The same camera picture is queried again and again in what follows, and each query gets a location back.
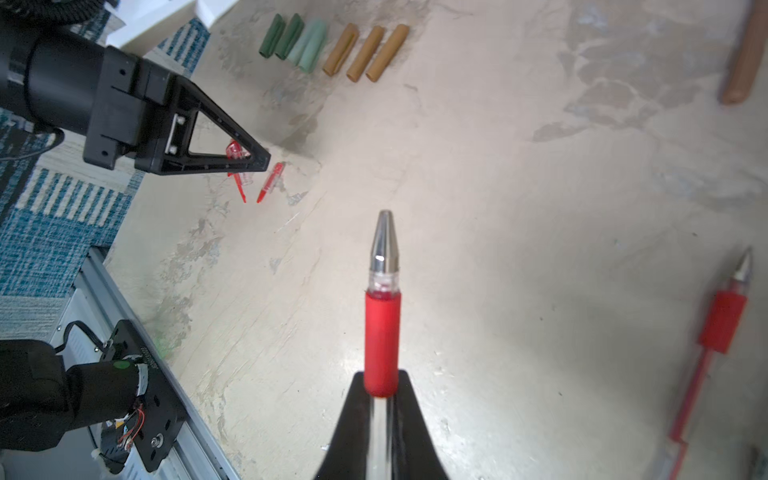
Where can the brown marker cap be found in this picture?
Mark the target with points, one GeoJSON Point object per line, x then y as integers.
{"type": "Point", "coordinates": [387, 52]}
{"type": "Point", "coordinates": [341, 50]}
{"type": "Point", "coordinates": [365, 54]}

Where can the light green marker cap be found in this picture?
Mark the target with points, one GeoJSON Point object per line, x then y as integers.
{"type": "Point", "coordinates": [313, 48]}
{"type": "Point", "coordinates": [298, 48]}

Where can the brown marker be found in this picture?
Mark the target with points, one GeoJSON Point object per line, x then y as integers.
{"type": "Point", "coordinates": [748, 57]}

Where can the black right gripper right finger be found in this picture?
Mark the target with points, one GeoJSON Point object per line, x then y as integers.
{"type": "Point", "coordinates": [413, 452]}

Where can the dark green pen cap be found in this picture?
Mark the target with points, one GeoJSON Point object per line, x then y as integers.
{"type": "Point", "coordinates": [289, 37]}
{"type": "Point", "coordinates": [272, 37]}

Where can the red gel pen bottom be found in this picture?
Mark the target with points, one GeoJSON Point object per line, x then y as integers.
{"type": "Point", "coordinates": [382, 328]}

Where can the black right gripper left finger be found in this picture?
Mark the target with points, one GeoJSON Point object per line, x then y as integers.
{"type": "Point", "coordinates": [346, 456]}

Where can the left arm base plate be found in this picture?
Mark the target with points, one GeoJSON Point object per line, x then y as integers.
{"type": "Point", "coordinates": [163, 411]}

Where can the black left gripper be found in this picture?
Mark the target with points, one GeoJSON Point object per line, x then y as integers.
{"type": "Point", "coordinates": [164, 122]}

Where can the red gel pen diagonal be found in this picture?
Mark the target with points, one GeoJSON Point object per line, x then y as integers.
{"type": "Point", "coordinates": [725, 308]}

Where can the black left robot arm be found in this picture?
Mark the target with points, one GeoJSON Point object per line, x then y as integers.
{"type": "Point", "coordinates": [54, 82]}

